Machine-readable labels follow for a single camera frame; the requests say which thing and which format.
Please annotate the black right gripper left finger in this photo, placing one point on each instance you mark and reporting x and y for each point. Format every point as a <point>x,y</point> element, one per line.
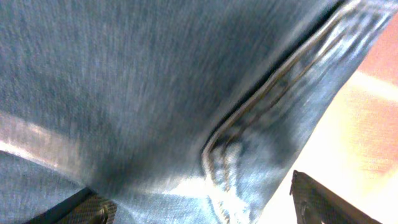
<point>86,206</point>

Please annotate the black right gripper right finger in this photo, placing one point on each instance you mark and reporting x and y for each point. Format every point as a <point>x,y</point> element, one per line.
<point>316,204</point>

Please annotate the blue jeans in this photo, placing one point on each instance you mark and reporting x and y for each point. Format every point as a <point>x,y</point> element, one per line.
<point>155,93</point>

